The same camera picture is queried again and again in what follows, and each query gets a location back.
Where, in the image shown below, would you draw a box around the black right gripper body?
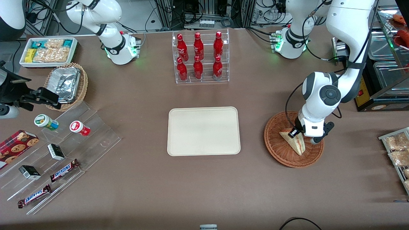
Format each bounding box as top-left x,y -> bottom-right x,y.
0,61 -> 33,111

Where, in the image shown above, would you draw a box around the triangle sandwich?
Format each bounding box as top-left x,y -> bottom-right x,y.
279,128 -> 306,156

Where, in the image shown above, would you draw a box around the round brown wicker basket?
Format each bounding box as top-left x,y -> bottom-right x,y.
264,111 -> 325,168

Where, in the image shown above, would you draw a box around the light wicker basket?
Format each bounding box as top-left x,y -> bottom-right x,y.
44,62 -> 89,112

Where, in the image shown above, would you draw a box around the tray of wrapped pastries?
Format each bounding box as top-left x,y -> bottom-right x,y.
378,127 -> 409,196

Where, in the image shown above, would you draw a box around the cream plastic tray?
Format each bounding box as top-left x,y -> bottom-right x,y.
167,106 -> 241,157

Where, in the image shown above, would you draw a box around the green lid cup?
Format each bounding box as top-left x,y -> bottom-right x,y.
34,114 -> 59,131

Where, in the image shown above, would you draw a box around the stacked aluminium foil trays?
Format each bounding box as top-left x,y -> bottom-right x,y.
50,67 -> 81,104

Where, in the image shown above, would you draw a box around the white rectangular snack bin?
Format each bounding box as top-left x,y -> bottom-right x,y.
19,37 -> 78,69

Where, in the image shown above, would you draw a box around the large clear cracker bag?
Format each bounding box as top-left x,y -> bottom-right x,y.
33,47 -> 71,63

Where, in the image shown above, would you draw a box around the red lid cup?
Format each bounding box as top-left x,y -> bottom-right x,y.
69,120 -> 91,137

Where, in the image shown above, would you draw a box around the small black box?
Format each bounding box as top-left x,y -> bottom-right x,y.
18,165 -> 42,180
47,143 -> 66,161

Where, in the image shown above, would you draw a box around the small clear cracker bag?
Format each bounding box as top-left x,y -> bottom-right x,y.
45,39 -> 65,49

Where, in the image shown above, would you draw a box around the red plaid cookie box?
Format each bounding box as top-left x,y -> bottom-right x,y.
0,129 -> 40,170

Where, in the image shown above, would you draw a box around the clear acrylic stepped display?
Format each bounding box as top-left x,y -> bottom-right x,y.
0,101 -> 122,215

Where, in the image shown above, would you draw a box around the snickers chocolate bar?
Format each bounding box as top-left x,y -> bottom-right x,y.
49,158 -> 81,183
17,184 -> 52,209

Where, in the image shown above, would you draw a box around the glass food warmer case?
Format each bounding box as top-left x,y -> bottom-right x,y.
354,4 -> 409,112

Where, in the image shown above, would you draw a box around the steel warmer pan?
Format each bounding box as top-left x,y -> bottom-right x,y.
373,60 -> 409,89
368,30 -> 396,61

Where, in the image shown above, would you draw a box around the red cola bottle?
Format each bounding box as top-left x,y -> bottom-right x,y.
213,56 -> 223,79
193,56 -> 204,80
194,32 -> 204,60
213,31 -> 224,59
177,57 -> 188,81
177,34 -> 189,62

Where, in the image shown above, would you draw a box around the clear acrylic bottle rack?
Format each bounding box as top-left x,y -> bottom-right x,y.
172,28 -> 230,84

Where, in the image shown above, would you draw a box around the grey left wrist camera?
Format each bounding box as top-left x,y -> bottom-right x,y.
311,121 -> 335,145

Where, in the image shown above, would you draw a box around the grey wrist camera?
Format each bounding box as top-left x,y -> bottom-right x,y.
311,121 -> 335,145
0,104 -> 19,119

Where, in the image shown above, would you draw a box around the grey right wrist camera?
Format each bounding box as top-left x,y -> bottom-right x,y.
0,104 -> 19,119

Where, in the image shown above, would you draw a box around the black cable loop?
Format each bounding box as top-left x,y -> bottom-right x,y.
279,217 -> 323,230

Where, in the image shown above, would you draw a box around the aluminium frame post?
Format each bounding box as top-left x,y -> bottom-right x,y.
241,0 -> 257,28
161,0 -> 174,28

